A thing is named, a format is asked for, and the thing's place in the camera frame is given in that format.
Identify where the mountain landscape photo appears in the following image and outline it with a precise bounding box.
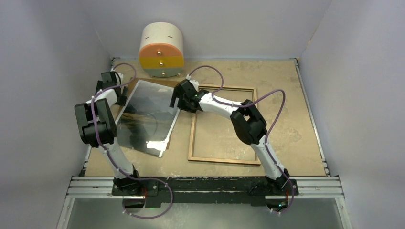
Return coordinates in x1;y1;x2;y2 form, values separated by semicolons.
114;79;181;158

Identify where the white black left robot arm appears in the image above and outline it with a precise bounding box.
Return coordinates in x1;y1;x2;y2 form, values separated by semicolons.
74;70;142;195

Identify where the round pastel drawer cabinet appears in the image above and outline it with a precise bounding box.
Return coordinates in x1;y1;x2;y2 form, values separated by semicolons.
138;22;184;78

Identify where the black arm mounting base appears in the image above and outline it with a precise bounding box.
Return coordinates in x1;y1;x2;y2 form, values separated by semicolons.
111;176;299;208

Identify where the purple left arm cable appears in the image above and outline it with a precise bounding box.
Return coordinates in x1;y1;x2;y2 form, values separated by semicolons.
90;62;174;221

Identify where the aluminium rail frame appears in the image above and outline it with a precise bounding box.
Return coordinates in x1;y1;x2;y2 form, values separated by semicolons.
57;58;352;229

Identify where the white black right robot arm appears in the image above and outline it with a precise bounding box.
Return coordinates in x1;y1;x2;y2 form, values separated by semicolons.
170;79;293;194

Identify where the wooden picture frame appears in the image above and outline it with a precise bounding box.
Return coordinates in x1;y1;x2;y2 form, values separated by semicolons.
188;84;262;166

